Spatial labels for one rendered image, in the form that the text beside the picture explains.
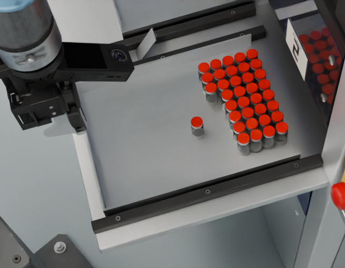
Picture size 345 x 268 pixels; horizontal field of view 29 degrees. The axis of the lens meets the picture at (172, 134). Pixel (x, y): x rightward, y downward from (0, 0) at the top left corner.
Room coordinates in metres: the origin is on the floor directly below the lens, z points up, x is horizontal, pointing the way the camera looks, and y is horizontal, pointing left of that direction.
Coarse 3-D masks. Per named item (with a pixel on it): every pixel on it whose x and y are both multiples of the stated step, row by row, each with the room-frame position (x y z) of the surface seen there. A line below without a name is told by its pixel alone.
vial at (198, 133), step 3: (192, 126) 0.55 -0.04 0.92; (201, 126) 0.55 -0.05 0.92; (192, 129) 0.55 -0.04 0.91; (195, 129) 0.54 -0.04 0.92; (198, 129) 0.54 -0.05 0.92; (201, 129) 0.54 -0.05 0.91; (192, 132) 0.55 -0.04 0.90; (195, 132) 0.54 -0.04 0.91; (198, 132) 0.54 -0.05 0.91; (201, 132) 0.54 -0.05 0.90; (192, 135) 0.55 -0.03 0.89; (195, 135) 0.54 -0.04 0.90; (198, 135) 0.54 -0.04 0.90; (201, 135) 0.54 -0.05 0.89; (195, 138) 0.54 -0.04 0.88; (198, 138) 0.54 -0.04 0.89
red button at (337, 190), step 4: (336, 184) 0.36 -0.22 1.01; (340, 184) 0.36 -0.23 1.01; (344, 184) 0.36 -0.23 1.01; (332, 188) 0.36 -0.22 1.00; (336, 188) 0.35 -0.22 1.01; (340, 188) 0.35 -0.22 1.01; (344, 188) 0.35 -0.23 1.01; (332, 192) 0.35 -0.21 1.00; (336, 192) 0.35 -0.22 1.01; (340, 192) 0.34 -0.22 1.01; (344, 192) 0.34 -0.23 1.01; (332, 196) 0.35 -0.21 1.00; (336, 196) 0.34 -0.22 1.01; (340, 196) 0.34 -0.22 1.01; (344, 196) 0.34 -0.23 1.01; (332, 200) 0.35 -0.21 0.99; (336, 200) 0.34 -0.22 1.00; (340, 200) 0.33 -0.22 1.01; (344, 200) 0.33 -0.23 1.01; (336, 204) 0.33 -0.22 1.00; (340, 204) 0.33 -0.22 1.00; (344, 204) 0.33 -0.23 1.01; (340, 208) 0.33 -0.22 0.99; (344, 208) 0.33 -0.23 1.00
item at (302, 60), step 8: (288, 24) 0.63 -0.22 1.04; (288, 32) 0.63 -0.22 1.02; (288, 40) 0.63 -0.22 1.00; (296, 40) 0.60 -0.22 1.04; (296, 48) 0.60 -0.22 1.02; (296, 56) 0.59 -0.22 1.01; (304, 56) 0.57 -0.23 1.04; (304, 64) 0.56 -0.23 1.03; (304, 72) 0.56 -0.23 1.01; (304, 80) 0.55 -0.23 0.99
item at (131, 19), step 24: (120, 0) 0.88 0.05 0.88; (144, 0) 0.87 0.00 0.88; (168, 0) 0.86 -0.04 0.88; (192, 0) 0.85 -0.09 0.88; (216, 0) 0.84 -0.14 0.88; (240, 0) 0.80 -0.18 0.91; (264, 0) 0.81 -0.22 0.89; (120, 24) 0.80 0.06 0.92; (144, 24) 0.81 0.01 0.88; (168, 24) 0.79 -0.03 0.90
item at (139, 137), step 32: (160, 64) 0.70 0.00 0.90; (192, 64) 0.70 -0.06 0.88; (96, 96) 0.67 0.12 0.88; (128, 96) 0.66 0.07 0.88; (160, 96) 0.64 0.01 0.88; (192, 96) 0.63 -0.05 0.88; (96, 128) 0.60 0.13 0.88; (128, 128) 0.59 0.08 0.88; (160, 128) 0.58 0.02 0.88; (224, 128) 0.55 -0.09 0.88; (96, 160) 0.54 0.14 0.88; (128, 160) 0.53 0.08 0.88; (160, 160) 0.52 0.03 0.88; (192, 160) 0.50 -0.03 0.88; (224, 160) 0.49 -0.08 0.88; (256, 160) 0.48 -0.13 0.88; (288, 160) 0.46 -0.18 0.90; (128, 192) 0.47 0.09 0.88; (160, 192) 0.44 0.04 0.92
